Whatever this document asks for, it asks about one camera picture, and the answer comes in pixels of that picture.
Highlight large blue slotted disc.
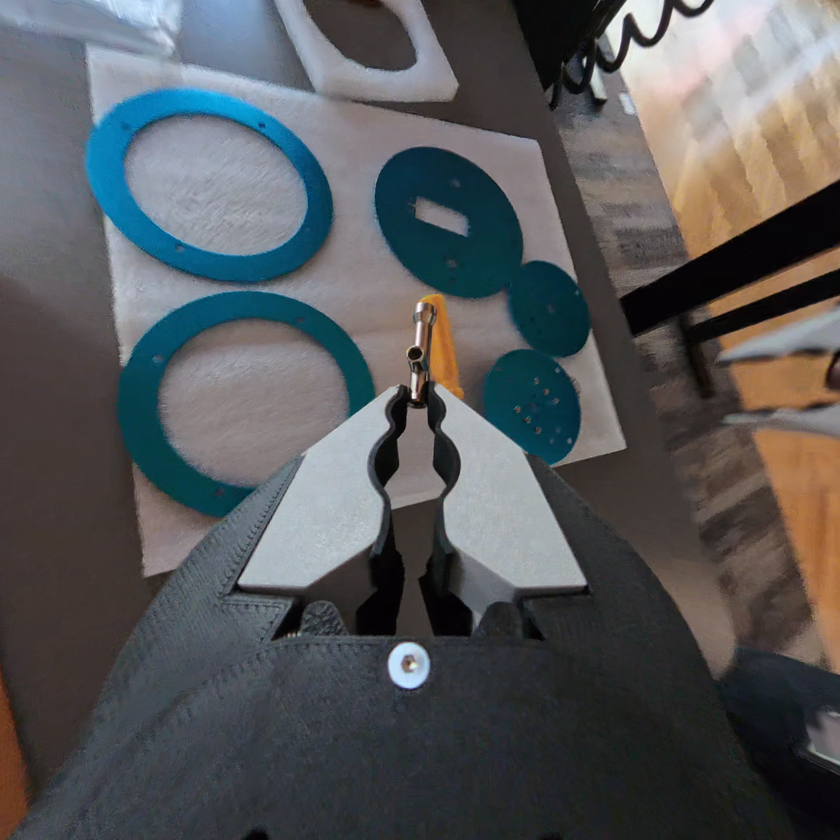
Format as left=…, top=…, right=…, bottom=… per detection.
left=374, top=146, right=525, bottom=299

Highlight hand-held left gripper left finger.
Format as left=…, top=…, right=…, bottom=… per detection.
left=238, top=385, right=409, bottom=637

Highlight white foam frame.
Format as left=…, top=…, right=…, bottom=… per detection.
left=272, top=0, right=459, bottom=104

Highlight coiled black cable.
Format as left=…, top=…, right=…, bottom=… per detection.
left=548, top=0, right=718, bottom=110

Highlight dark desk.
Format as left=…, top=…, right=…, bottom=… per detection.
left=0, top=0, right=739, bottom=808

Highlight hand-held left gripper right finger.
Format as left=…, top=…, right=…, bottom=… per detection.
left=419, top=382, right=588, bottom=637

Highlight yellow-handled screwdriver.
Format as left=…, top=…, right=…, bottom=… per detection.
left=420, top=294, right=466, bottom=401

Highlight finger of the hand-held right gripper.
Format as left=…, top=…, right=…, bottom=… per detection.
left=714, top=307, right=840, bottom=366
left=721, top=400, right=840, bottom=438

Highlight white foam sheet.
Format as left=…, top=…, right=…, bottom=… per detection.
left=85, top=42, right=627, bottom=578

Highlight crumpled clear plastic bag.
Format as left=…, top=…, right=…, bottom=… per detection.
left=0, top=0, right=185, bottom=59

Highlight metal cross wrench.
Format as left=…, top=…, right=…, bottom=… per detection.
left=406, top=301, right=436, bottom=408

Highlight small blue perforated disc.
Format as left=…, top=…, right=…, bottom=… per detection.
left=482, top=349, right=583, bottom=467
left=507, top=260, right=592, bottom=358

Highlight person's dark trousers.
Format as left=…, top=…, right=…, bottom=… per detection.
left=718, top=646, right=840, bottom=840

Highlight blue metal ring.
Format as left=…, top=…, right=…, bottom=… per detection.
left=117, top=290, right=376, bottom=519
left=85, top=88, right=334, bottom=283

